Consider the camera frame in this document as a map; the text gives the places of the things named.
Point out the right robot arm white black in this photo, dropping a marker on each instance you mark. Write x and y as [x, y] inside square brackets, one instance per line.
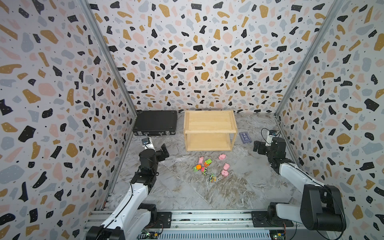
[321, 207]

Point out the blue card deck box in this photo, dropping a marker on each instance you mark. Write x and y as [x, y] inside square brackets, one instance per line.
[245, 138]

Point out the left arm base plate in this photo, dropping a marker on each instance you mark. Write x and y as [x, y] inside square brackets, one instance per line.
[162, 220]

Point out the green pink mixer truck toy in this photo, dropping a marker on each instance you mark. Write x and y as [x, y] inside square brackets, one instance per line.
[204, 170]

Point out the wooden two-tier shelf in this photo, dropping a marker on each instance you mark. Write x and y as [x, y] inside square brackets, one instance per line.
[208, 131]

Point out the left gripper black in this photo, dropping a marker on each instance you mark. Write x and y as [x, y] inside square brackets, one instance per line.
[161, 157]

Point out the green overturned toy truck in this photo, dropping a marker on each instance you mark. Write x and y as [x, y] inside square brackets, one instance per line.
[212, 178]

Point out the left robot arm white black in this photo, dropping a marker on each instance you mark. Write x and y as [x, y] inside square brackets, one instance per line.
[131, 216]

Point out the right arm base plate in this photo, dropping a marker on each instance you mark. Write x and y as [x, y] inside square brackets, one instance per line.
[261, 219]

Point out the orange green dump truck toy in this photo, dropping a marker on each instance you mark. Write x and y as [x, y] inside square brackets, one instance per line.
[207, 163]

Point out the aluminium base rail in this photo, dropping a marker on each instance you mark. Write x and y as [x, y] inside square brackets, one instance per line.
[227, 225]

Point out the black briefcase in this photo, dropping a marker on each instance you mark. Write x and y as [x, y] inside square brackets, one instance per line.
[155, 123]

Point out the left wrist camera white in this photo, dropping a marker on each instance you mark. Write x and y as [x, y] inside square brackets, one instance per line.
[148, 143]

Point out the green orange mixer truck toy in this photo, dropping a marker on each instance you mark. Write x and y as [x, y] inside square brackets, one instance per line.
[197, 168]

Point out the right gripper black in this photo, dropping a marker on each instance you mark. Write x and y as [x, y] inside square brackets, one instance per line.
[256, 145]

